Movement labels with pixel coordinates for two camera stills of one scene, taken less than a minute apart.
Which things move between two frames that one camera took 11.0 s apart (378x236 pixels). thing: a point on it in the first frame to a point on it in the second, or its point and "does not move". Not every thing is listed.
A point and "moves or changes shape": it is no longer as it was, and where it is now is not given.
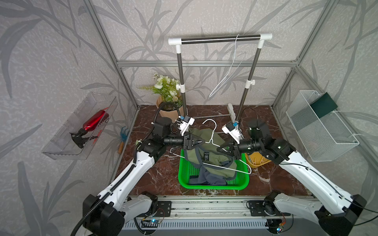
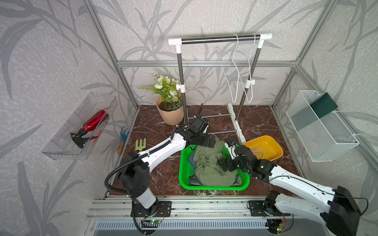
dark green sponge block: x=324 y=105 does not move
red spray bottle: x=100 y=118 does not move
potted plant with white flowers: x=169 y=103 does not move
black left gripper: x=187 y=136 to x=206 y=143
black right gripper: x=233 y=151 to x=228 y=161
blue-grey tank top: x=204 y=178 to x=193 y=179
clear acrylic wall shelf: x=62 y=146 does not move
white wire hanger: x=239 y=54 to x=220 y=61
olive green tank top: x=207 y=155 moves or changes shape
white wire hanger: x=211 y=140 to x=240 y=78
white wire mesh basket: x=325 y=139 does not move
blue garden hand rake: x=123 y=135 does not move
